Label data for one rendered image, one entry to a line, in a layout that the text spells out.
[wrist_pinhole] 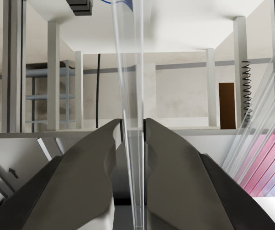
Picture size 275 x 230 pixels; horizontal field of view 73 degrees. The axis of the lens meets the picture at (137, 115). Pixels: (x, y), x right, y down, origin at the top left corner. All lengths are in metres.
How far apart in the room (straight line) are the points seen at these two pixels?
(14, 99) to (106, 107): 2.78
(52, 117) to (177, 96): 2.65
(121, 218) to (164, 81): 2.94
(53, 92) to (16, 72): 0.15
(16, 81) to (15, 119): 0.10
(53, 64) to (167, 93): 2.60
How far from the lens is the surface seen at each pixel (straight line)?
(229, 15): 0.77
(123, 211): 0.35
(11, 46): 0.62
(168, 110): 3.13
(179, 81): 3.20
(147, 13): 0.60
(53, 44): 0.74
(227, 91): 0.68
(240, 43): 0.75
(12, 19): 0.65
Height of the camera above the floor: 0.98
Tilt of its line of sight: 2 degrees down
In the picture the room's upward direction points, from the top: 179 degrees clockwise
